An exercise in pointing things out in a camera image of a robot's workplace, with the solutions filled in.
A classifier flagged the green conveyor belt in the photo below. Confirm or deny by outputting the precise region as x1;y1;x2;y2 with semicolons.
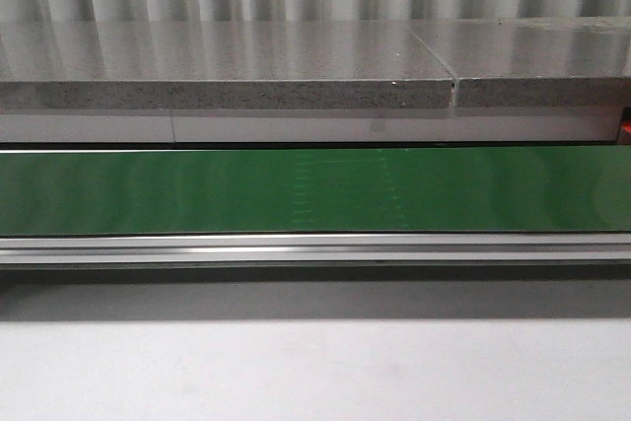
1;146;630;270

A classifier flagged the grey stone slab right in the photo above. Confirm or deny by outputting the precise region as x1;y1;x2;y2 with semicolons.
409;17;630;112

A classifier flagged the grey stone slab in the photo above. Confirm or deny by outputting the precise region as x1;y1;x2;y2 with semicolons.
1;21;454;112
409;17;630;112

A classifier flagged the grey stone slab left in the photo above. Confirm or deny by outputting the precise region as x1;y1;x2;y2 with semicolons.
1;21;454;112

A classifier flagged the red plastic tray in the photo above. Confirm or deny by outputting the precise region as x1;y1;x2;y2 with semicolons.
617;107;631;145

